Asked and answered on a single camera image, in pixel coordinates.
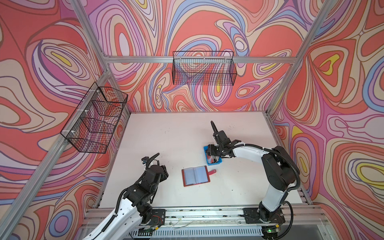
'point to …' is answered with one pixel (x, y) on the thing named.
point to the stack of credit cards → (212, 159)
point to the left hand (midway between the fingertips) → (165, 167)
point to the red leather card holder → (196, 175)
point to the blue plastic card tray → (205, 148)
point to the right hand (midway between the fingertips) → (212, 154)
